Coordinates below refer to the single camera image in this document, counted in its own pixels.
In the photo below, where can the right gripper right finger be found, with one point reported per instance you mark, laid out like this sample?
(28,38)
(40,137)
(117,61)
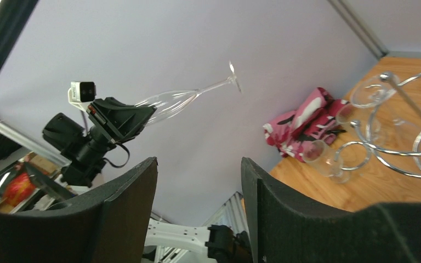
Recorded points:
(288,226)

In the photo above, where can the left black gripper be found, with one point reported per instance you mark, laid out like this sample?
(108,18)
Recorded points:
(116,122)

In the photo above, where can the background storage shelf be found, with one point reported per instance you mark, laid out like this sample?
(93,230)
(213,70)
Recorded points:
(18,193)

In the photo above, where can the aluminium frame rail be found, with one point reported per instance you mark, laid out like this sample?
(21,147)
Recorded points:
(231,214)

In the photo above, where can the chrome wine glass rack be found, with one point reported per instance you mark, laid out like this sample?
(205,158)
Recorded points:
(377,150)

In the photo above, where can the pink camouflage cloth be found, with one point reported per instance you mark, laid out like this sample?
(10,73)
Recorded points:
(315,119)

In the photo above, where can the clear wine glass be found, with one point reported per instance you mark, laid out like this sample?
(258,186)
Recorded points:
(324,159)
(185,99)
(387,126)
(346,115)

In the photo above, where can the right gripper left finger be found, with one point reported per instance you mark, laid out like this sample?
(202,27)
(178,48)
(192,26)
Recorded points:
(106,224)

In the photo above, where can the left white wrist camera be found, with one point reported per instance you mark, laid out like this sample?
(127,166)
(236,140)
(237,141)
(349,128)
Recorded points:
(81,94)

